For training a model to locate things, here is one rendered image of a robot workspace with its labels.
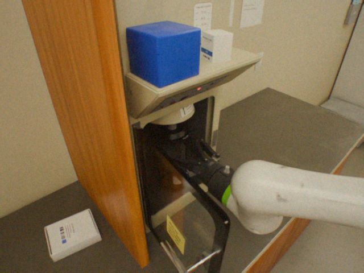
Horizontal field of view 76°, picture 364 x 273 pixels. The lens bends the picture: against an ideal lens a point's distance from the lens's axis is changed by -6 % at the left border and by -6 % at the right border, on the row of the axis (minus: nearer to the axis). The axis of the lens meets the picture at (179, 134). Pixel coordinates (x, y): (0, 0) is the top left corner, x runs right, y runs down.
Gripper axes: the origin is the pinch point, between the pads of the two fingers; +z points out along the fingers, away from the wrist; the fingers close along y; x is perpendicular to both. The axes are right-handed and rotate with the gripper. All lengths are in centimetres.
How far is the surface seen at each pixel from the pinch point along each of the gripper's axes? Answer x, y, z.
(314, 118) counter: 26, -102, -6
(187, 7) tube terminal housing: -41.7, 0.5, -6.9
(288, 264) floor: 120, -71, -36
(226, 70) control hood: -30.4, -0.8, -18.3
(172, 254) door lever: -0.7, 23.5, -30.2
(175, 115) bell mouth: -13.8, 2.4, -4.4
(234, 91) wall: 20, -79, 39
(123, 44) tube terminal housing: -36.7, 17.0, -7.4
